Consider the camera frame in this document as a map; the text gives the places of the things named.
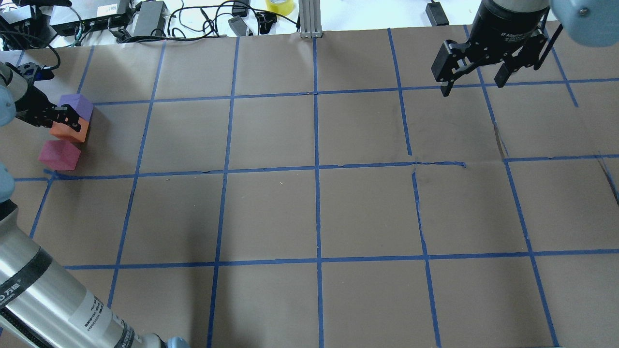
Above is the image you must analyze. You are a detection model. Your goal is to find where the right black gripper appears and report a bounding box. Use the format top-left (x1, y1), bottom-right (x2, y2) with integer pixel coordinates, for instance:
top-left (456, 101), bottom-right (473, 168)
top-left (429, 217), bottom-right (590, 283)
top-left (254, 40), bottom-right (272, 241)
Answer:
top-left (431, 0), bottom-right (550, 97)

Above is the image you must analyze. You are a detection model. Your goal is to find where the red foam cube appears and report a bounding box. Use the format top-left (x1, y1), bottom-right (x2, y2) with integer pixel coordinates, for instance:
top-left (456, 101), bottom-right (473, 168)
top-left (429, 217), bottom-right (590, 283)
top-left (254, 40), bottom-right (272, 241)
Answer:
top-left (38, 140), bottom-right (81, 171)

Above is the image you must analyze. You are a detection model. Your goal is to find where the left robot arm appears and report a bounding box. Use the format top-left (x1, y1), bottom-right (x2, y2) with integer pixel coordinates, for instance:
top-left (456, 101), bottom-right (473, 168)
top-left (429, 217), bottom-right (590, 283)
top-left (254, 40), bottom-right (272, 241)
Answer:
top-left (1, 62), bottom-right (189, 348)

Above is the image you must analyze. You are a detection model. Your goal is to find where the yellow tape roll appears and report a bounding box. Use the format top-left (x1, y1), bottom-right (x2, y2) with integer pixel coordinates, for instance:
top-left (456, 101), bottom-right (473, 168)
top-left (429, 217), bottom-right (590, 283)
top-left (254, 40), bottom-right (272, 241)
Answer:
top-left (265, 0), bottom-right (295, 16)

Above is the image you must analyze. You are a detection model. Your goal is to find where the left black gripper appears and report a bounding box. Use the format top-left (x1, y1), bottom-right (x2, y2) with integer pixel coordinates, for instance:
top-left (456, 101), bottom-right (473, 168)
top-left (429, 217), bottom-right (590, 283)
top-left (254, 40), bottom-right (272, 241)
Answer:
top-left (14, 62), bottom-right (82, 132)

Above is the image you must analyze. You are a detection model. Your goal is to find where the aluminium frame post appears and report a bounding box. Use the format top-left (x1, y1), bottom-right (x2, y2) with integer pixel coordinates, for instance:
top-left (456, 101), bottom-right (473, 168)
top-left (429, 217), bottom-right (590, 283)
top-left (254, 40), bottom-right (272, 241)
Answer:
top-left (298, 0), bottom-right (323, 38)

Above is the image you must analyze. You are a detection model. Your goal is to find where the black power adapter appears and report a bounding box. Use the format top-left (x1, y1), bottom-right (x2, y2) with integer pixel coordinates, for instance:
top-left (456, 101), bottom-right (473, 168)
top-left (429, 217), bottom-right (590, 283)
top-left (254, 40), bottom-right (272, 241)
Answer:
top-left (131, 0), bottom-right (167, 37)

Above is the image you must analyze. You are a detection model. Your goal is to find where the purple foam cube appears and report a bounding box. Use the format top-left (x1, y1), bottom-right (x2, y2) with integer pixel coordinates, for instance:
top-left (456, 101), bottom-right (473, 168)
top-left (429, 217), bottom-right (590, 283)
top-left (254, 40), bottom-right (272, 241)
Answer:
top-left (59, 93), bottom-right (94, 122)

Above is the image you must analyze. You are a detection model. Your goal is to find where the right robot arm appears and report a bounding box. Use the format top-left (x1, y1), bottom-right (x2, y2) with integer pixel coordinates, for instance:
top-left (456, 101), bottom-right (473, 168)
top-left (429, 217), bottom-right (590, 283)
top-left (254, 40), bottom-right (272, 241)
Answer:
top-left (431, 0), bottom-right (619, 97)

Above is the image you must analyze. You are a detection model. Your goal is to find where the orange foam cube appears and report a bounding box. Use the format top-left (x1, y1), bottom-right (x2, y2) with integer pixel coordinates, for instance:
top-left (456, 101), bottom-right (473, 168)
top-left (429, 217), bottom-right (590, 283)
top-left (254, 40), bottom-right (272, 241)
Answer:
top-left (49, 117), bottom-right (90, 144)

